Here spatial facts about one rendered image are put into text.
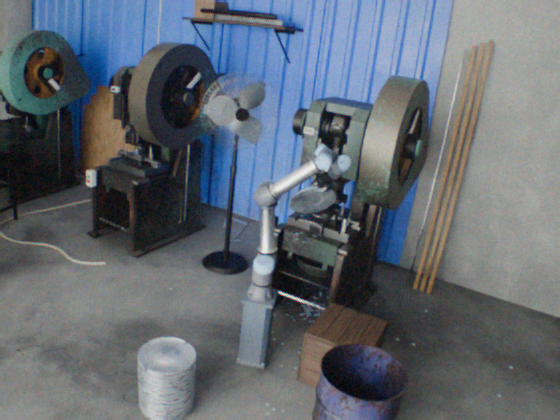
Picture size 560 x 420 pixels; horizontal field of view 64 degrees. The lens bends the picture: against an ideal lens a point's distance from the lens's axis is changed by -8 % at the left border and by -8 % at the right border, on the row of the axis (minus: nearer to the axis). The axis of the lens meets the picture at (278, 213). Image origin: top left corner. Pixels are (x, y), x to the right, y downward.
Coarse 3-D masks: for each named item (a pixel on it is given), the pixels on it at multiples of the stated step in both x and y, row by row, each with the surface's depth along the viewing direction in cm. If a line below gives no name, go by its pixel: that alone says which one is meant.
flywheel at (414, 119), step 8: (416, 112) 307; (416, 120) 299; (416, 128) 316; (408, 136) 287; (416, 136) 287; (408, 144) 286; (416, 144) 286; (408, 152) 287; (416, 152) 287; (400, 160) 310; (408, 160) 321; (400, 168) 317; (408, 168) 320; (400, 176) 317; (400, 184) 313
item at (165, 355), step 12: (144, 348) 239; (156, 348) 240; (168, 348) 240; (180, 348) 243; (192, 348) 244; (144, 360) 230; (156, 360) 231; (168, 360) 232; (180, 360) 234; (192, 360) 235; (156, 372) 223; (168, 372) 224
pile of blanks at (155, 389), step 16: (144, 368) 226; (192, 368) 234; (144, 384) 229; (160, 384) 225; (176, 384) 227; (192, 384) 238; (144, 400) 234; (160, 400) 230; (176, 400) 233; (192, 400) 244; (160, 416) 233; (176, 416) 235
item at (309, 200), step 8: (304, 192) 285; (312, 192) 287; (320, 192) 288; (328, 192) 290; (296, 200) 292; (304, 200) 294; (312, 200) 296; (320, 200) 297; (328, 200) 297; (296, 208) 300; (304, 208) 301; (312, 208) 303; (320, 208) 304
